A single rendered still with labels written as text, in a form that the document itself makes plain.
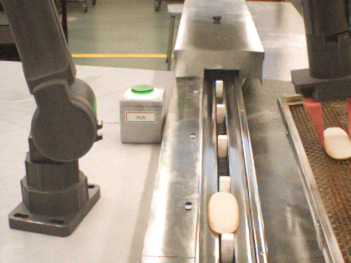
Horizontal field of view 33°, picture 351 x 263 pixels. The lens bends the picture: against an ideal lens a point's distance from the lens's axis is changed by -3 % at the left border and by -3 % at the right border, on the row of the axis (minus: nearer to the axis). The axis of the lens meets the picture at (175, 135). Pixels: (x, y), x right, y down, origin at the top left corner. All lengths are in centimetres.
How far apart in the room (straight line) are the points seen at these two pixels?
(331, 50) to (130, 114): 38
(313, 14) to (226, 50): 48
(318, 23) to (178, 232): 30
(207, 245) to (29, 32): 31
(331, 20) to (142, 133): 40
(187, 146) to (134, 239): 21
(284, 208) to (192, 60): 49
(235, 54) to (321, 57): 47
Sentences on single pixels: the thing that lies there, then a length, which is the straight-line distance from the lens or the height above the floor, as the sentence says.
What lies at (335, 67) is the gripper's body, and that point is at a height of 101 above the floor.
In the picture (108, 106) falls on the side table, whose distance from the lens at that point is 117.
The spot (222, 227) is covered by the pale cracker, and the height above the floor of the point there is 86.
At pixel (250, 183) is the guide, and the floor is 86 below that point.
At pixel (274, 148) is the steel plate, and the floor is 82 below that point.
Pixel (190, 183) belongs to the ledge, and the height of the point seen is 86.
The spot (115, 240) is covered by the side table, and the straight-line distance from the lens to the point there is 73.
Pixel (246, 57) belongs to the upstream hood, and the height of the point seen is 90.
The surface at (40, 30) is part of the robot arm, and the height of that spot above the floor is 107.
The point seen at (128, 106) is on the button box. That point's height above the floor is 88.
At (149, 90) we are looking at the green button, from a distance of 98.
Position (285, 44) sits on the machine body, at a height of 82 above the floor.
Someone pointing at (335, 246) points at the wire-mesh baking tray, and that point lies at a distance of 60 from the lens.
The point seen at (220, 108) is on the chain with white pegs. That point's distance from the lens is 102.
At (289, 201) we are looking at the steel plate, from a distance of 82.
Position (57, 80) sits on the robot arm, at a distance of 69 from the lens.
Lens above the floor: 121
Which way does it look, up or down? 22 degrees down
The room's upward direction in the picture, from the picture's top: straight up
